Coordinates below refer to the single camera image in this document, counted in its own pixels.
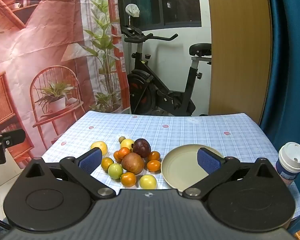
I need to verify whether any white cloth on bike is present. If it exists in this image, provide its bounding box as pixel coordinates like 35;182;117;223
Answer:
125;3;140;18

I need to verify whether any green jujube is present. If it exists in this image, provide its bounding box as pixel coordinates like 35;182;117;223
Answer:
108;163;124;180

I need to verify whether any dark window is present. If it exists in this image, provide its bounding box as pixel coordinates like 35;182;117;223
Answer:
116;0;203;32

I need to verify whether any blue curtain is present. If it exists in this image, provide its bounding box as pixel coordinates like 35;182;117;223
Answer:
259;0;300;235

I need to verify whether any yellow lemon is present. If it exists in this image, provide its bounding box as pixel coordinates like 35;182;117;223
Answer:
90;141;108;155
120;139;135;153

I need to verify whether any wooden door panel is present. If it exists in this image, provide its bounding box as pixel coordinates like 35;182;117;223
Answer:
205;0;273;124

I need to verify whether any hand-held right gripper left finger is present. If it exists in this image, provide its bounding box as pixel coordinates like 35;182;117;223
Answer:
22;147;117;201

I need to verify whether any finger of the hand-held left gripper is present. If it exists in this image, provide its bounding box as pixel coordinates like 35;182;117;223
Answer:
0;129;26;153

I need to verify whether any red apple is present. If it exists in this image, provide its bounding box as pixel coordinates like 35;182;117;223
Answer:
121;152;145;175

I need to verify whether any black exercise bike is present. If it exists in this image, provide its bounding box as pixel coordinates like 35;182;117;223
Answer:
120;25;213;117

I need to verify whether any yellow-green jujube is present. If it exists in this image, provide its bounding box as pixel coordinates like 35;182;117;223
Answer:
139;174;157;190

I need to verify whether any paper cup with white lid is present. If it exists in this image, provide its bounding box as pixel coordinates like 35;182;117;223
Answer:
275;142;300;187

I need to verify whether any dark purple mangosteen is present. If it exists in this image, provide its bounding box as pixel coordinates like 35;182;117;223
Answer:
133;138;152;158

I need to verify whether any cream round plate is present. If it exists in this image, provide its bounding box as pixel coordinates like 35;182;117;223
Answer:
161;144;225;193

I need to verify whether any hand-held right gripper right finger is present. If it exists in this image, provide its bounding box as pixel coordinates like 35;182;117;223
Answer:
182;147;278;201

